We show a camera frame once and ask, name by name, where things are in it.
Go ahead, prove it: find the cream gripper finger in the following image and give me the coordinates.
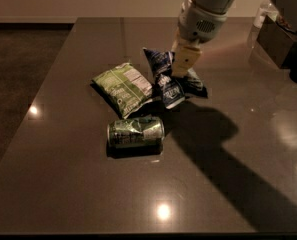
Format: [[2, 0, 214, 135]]
[[171, 29, 185, 53], [172, 43, 201, 78]]

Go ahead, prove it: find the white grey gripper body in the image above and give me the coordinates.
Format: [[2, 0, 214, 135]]
[[178, 0, 227, 43]]

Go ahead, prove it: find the blue chip bag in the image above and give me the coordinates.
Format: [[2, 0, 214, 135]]
[[143, 48, 208, 109]]

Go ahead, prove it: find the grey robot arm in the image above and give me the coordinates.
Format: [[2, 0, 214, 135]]
[[172, 0, 234, 77]]

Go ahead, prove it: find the green jalapeno chip bag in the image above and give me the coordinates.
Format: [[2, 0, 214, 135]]
[[92, 63, 153, 119]]

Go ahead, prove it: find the clear plastic bottle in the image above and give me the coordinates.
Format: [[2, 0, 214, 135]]
[[253, 1, 279, 28]]

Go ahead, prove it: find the dark box stand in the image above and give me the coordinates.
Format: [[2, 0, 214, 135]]
[[257, 16, 297, 69]]

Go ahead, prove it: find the crushed green soda can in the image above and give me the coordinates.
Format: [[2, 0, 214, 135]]
[[107, 116, 165, 149]]

